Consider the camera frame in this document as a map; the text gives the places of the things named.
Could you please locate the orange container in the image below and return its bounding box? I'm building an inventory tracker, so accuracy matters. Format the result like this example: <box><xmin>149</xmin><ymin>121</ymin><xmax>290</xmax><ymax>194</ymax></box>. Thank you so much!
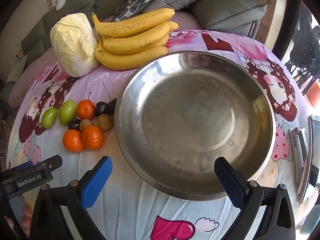
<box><xmin>306</xmin><ymin>82</ymin><xmax>320</xmax><ymax>104</ymax></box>

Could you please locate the dark cherry with curved stem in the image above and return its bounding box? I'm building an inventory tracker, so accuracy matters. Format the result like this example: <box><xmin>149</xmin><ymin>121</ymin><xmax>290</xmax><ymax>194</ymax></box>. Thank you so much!
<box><xmin>88</xmin><ymin>92</ymin><xmax>113</xmax><ymax>117</ymax></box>

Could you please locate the grey sofa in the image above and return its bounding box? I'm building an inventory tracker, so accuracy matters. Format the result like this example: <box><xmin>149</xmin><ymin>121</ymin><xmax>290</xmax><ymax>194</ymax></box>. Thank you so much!
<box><xmin>0</xmin><ymin>0</ymin><xmax>268</xmax><ymax>100</ymax></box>

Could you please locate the brown longan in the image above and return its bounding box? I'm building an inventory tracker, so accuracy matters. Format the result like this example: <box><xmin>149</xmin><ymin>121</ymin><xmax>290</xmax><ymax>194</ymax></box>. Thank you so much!
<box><xmin>97</xmin><ymin>114</ymin><xmax>114</xmax><ymax>131</ymax></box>
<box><xmin>79</xmin><ymin>119</ymin><xmax>92</xmax><ymax>132</ymax></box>

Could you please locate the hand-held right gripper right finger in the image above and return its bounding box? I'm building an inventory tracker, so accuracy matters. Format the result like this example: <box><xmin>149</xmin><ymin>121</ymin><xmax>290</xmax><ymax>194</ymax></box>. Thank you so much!
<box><xmin>214</xmin><ymin>156</ymin><xmax>297</xmax><ymax>240</ymax></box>

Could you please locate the smartphone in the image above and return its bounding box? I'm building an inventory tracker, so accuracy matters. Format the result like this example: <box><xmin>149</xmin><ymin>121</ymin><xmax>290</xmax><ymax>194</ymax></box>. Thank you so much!
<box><xmin>297</xmin><ymin>115</ymin><xmax>320</xmax><ymax>204</ymax></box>

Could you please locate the stainless steel bowl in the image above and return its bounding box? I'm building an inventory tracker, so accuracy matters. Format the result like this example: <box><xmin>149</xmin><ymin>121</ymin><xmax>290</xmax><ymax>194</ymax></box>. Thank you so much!
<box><xmin>114</xmin><ymin>51</ymin><xmax>276</xmax><ymax>201</ymax></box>

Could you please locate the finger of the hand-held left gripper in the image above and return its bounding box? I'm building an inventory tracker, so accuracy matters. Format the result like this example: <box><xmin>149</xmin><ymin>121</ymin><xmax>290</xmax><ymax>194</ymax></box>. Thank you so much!
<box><xmin>37</xmin><ymin>154</ymin><xmax>63</xmax><ymax>171</ymax></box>
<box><xmin>14</xmin><ymin>160</ymin><xmax>35</xmax><ymax>172</ymax></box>

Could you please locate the person's left hand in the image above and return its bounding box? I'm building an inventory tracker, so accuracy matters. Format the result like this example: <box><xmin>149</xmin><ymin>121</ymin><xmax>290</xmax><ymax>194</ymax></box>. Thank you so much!
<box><xmin>4</xmin><ymin>202</ymin><xmax>32</xmax><ymax>238</ymax></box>

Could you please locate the small green jujube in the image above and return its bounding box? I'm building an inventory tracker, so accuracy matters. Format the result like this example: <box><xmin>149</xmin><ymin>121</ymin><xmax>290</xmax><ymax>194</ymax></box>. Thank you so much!
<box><xmin>41</xmin><ymin>107</ymin><xmax>59</xmax><ymax>129</ymax></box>

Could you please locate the napa cabbage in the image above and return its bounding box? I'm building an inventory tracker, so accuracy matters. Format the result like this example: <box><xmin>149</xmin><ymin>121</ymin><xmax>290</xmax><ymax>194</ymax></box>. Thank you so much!
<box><xmin>50</xmin><ymin>13</ymin><xmax>100</xmax><ymax>77</ymax></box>

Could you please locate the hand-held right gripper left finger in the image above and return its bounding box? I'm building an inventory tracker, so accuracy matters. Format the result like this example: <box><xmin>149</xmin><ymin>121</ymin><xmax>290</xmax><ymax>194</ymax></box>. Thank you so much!
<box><xmin>29</xmin><ymin>156</ymin><xmax>113</xmax><ymax>240</ymax></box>

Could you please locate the yellow banana bunch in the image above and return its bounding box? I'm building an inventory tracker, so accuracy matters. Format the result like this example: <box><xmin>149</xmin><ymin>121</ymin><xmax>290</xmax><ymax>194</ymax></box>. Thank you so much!
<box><xmin>91</xmin><ymin>8</ymin><xmax>180</xmax><ymax>71</ymax></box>

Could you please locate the orange mandarin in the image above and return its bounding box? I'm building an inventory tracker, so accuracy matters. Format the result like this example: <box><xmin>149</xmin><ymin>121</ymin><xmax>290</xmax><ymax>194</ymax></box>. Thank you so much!
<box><xmin>80</xmin><ymin>125</ymin><xmax>105</xmax><ymax>150</ymax></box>
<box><xmin>76</xmin><ymin>99</ymin><xmax>96</xmax><ymax>120</ymax></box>
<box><xmin>62</xmin><ymin>129</ymin><xmax>85</xmax><ymax>152</ymax></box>

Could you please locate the light grey cushion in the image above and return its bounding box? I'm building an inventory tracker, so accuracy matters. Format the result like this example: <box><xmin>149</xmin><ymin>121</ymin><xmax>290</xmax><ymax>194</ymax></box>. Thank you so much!
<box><xmin>7</xmin><ymin>55</ymin><xmax>27</xmax><ymax>83</ymax></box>

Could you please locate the drying rack with dark clothes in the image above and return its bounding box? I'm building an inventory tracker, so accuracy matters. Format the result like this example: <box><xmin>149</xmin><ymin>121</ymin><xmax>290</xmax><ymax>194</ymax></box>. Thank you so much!
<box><xmin>285</xmin><ymin>2</ymin><xmax>320</xmax><ymax>95</ymax></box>

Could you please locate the pink printed blanket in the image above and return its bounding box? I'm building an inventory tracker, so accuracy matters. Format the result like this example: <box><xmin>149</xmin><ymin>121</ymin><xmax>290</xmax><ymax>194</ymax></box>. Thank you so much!
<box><xmin>6</xmin><ymin>29</ymin><xmax>312</xmax><ymax>240</ymax></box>

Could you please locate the large green jujube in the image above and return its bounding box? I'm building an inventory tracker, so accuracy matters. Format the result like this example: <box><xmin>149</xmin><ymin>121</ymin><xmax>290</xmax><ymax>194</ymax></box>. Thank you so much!
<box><xmin>58</xmin><ymin>100</ymin><xmax>77</xmax><ymax>126</ymax></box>

